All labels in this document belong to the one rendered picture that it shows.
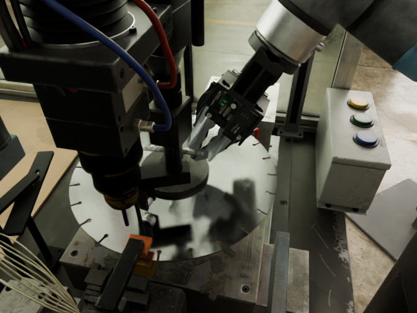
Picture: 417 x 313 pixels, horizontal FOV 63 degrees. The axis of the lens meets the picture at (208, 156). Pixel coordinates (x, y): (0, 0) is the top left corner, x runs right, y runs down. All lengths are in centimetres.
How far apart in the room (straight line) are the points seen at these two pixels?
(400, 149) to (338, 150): 169
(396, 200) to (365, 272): 49
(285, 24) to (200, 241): 28
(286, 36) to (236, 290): 36
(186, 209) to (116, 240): 10
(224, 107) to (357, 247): 139
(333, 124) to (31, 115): 86
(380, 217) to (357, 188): 113
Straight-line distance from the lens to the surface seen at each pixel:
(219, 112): 43
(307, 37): 41
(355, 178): 75
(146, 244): 44
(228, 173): 55
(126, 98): 27
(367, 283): 165
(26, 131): 110
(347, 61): 91
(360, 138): 75
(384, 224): 186
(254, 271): 56
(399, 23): 41
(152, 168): 45
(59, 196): 86
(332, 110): 84
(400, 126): 262
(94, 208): 52
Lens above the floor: 133
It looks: 41 degrees down
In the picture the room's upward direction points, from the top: straight up
